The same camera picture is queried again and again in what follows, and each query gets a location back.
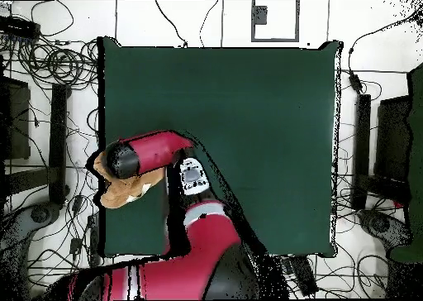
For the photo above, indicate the black power adapter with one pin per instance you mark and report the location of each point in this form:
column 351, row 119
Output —
column 75, row 245
column 355, row 82
column 77, row 203

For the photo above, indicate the dark green table cloth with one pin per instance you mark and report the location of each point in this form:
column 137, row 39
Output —
column 264, row 132

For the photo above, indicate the orange terry towel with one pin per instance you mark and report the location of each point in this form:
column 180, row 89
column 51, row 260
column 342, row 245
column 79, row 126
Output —
column 119, row 192

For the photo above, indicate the black furniture panel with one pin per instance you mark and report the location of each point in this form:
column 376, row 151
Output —
column 393, row 139
column 16, row 122

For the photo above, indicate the dark grey block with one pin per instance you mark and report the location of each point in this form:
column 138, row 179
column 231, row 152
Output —
column 261, row 16

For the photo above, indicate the green hanging cloth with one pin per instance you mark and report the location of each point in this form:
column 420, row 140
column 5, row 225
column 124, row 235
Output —
column 416, row 149

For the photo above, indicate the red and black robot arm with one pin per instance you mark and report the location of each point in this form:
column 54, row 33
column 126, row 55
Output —
column 198, row 241

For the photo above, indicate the black power strip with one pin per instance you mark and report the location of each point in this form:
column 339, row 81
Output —
column 19, row 28
column 94, row 241
column 304, row 274

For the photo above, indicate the black stand bar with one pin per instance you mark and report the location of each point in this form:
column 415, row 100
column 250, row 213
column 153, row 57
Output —
column 362, row 149
column 57, row 142

